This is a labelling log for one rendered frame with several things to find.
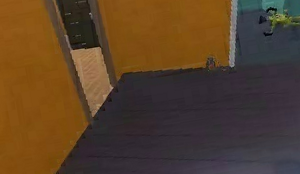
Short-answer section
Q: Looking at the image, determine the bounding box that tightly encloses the small grey floor object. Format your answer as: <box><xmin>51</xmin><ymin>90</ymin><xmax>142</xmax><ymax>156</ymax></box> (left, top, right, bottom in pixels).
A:
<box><xmin>204</xmin><ymin>56</ymin><xmax>219</xmax><ymax>71</ymax></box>

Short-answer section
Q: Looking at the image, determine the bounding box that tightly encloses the dark grey room door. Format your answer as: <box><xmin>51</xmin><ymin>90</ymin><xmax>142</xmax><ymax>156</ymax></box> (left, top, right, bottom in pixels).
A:
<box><xmin>53</xmin><ymin>0</ymin><xmax>101</xmax><ymax>54</ymax></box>

